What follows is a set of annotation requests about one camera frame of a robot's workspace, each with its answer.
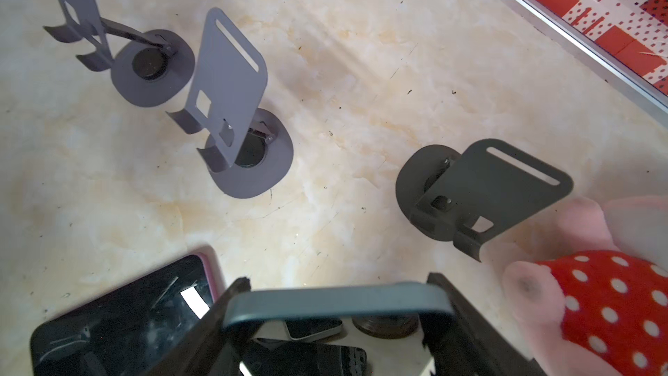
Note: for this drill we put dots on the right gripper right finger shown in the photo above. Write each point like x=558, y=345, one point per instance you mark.
x=465, y=343

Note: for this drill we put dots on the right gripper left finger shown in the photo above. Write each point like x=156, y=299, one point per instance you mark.
x=209, y=348

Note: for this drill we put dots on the pink phone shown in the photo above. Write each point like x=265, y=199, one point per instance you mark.
x=128, y=330

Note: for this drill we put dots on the wooden base phone stand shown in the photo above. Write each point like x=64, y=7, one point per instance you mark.
x=387, y=327

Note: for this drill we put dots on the grey phone stand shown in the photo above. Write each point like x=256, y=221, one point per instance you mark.
x=248, y=150
x=147, y=68

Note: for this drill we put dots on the pink plush toy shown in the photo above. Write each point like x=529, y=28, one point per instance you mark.
x=602, y=310

